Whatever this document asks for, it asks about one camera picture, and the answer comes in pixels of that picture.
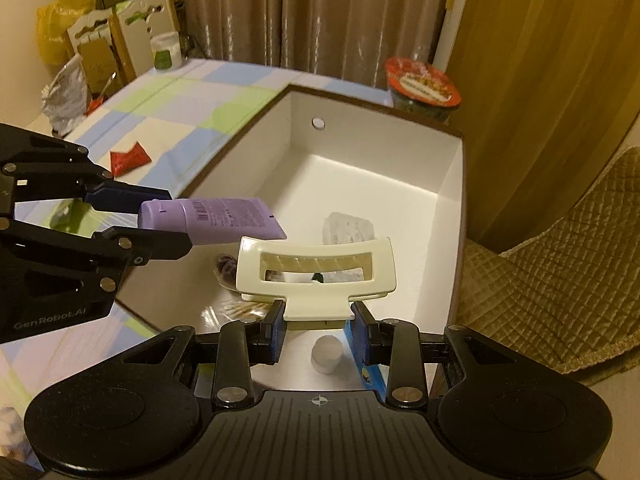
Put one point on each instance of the white storage box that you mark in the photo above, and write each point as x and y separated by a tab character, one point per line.
375	160

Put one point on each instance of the white jar green label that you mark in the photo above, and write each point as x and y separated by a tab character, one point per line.
167	52

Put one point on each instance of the cardboard box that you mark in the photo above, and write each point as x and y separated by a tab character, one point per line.
100	65

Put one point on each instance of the brown curtain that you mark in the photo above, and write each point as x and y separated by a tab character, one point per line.
300	15

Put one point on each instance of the white chair back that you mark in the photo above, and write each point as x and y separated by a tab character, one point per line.
87	27

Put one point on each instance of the golden curtain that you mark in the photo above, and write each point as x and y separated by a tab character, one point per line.
540	85

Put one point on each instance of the yellow plastic bag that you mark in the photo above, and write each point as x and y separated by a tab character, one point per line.
57	25

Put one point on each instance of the purple tube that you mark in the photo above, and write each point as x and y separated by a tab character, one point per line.
225	217

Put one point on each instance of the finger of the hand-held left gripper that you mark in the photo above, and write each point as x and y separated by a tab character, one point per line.
125	196
155	246

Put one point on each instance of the clear plastic packet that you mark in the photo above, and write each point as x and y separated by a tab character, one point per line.
345	227

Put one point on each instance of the quilted tan cushion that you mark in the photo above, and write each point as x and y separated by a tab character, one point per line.
550	270

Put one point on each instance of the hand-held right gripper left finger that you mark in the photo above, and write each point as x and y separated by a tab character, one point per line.
275	335

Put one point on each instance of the cream hair claw clip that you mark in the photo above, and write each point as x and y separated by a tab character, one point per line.
255	280

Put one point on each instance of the small white cap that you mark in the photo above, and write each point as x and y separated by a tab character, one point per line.
327	355

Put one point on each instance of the silver foil bag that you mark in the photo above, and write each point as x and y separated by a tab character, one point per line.
65	95

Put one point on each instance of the blue packet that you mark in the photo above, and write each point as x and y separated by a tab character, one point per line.
374	385

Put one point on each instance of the red packet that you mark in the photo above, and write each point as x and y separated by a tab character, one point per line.
129	159

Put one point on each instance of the instant noodle cup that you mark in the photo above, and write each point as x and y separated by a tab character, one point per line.
425	87

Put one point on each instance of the white chairs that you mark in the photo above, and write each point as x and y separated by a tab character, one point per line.
140	35

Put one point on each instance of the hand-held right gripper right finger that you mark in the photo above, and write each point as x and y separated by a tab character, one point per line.
356	337

